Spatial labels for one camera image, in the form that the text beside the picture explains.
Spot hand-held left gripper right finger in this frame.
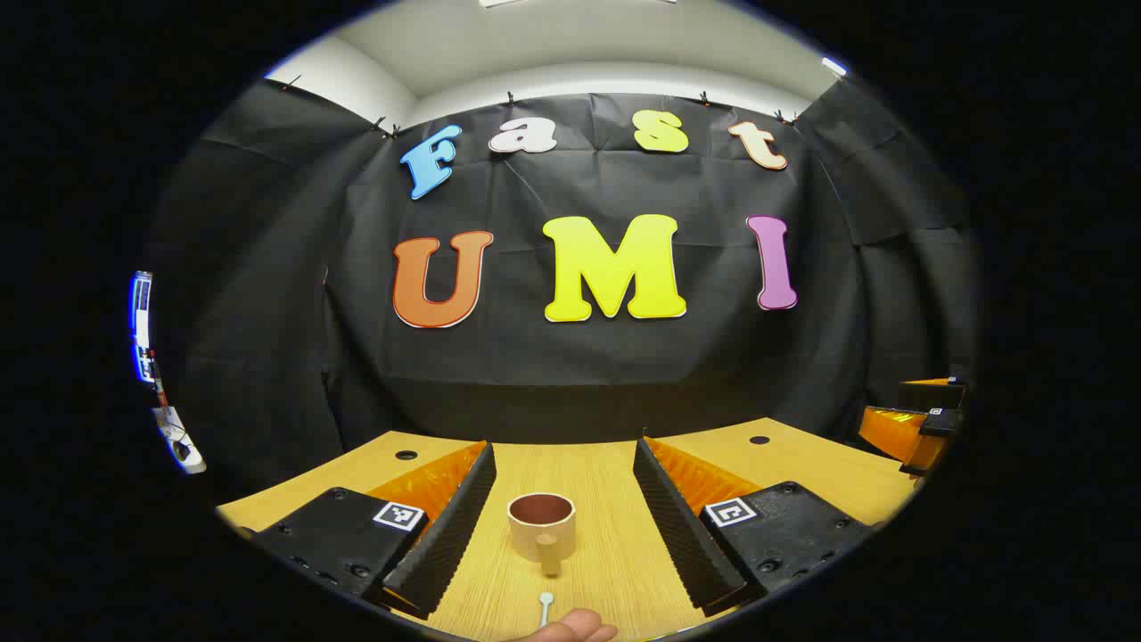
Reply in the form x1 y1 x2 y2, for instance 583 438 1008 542
633 437 874 618

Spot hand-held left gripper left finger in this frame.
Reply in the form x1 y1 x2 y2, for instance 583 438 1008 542
252 440 497 621

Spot beige cup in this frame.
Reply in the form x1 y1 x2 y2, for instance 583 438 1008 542
506 492 578 578

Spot wooden desktop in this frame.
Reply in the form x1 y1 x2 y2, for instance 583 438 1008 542
217 417 919 642

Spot black backdrop cloth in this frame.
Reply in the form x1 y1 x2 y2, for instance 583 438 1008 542
147 78 981 500

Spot white side table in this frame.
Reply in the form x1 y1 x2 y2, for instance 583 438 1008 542
152 406 208 475

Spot lit computer monitor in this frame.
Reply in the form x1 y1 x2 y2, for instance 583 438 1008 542
129 270 157 386

